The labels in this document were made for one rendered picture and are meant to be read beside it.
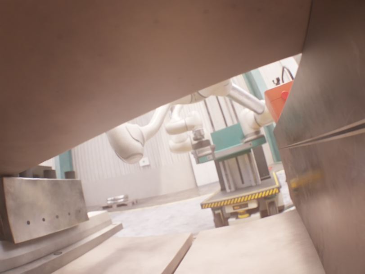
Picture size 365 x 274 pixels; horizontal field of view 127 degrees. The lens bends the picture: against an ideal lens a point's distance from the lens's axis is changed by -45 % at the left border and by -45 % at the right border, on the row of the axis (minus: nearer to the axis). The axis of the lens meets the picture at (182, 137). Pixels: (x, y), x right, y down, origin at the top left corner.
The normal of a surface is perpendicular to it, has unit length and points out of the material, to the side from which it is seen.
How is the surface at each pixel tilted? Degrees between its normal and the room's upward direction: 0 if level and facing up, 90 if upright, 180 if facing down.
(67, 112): 180
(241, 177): 90
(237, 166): 90
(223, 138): 90
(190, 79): 180
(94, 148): 90
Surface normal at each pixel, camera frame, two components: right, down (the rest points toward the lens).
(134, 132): 0.51, -0.57
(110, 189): -0.12, -0.20
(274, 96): -0.45, 0.03
